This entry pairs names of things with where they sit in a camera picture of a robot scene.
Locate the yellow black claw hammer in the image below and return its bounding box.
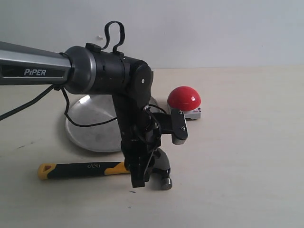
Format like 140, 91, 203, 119
38, 148, 172, 190

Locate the red dome push button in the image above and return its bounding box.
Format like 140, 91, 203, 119
167, 86, 201, 120

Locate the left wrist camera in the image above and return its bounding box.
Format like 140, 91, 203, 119
152, 108, 189, 145

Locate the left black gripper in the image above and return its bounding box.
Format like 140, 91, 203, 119
120, 111, 162, 188

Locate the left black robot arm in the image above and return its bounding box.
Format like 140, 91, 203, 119
0, 42, 161, 188

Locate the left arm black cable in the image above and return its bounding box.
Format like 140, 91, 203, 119
0, 20, 167, 148

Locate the round stainless steel plate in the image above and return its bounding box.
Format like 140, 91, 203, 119
65, 95, 121, 152

